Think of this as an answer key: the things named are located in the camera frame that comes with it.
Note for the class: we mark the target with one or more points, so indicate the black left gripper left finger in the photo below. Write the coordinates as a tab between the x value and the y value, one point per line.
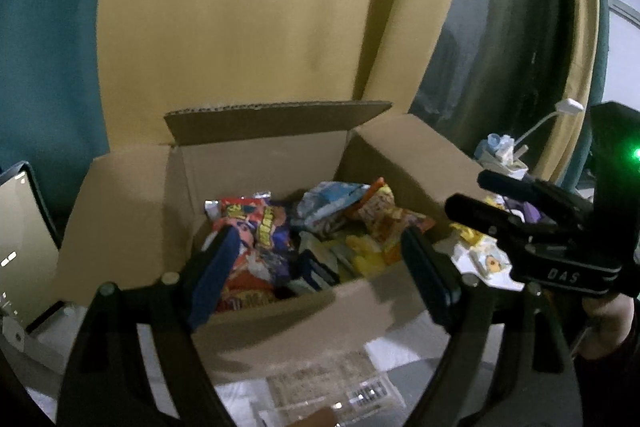
198	292

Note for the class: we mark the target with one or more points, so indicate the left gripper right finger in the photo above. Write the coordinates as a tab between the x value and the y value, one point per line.
463	305

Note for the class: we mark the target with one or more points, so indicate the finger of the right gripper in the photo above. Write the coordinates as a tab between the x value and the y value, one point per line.
560	206
509	231

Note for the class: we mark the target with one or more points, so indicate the person's right hand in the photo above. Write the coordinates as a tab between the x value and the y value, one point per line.
610	324

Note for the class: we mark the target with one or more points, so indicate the person's left hand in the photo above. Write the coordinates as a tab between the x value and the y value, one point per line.
324	417

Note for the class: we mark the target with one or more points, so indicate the white usb adapter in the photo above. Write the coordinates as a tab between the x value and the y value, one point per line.
569	106

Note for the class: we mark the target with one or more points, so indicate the orange rice cracker bag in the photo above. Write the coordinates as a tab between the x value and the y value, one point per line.
385	221

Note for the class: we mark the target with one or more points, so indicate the yellow cake snack pack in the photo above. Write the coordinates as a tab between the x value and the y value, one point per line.
356	255

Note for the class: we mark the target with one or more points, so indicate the clear plastic pastry box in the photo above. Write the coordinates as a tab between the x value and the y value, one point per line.
349	385

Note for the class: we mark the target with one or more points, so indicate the blue white snack bag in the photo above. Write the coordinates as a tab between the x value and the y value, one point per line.
321	209

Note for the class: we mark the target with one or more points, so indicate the brown cardboard box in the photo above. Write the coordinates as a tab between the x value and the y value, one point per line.
140	214

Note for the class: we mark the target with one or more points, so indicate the orange anime snack bag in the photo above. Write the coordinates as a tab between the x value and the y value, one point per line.
264	252

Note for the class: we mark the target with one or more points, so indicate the teal curtain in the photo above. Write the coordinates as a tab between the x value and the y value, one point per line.
51	110

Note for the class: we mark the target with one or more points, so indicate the mustard yellow curtain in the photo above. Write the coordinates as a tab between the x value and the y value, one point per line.
155	56

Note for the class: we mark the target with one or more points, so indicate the capybara keychain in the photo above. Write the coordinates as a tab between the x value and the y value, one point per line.
490	262

